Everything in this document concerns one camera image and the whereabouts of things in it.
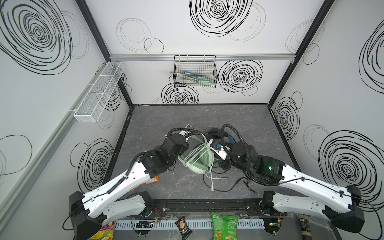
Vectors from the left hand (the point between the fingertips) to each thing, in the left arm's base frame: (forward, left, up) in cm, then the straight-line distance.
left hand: (180, 134), depth 72 cm
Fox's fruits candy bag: (-39, +31, -21) cm, 54 cm away
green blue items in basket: (+32, -4, +10) cm, 34 cm away
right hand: (-7, -15, +1) cm, 16 cm away
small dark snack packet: (-38, -4, -23) cm, 44 cm away
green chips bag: (-35, -21, -20) cm, 46 cm away
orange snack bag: (-15, +15, -24) cm, 32 cm away
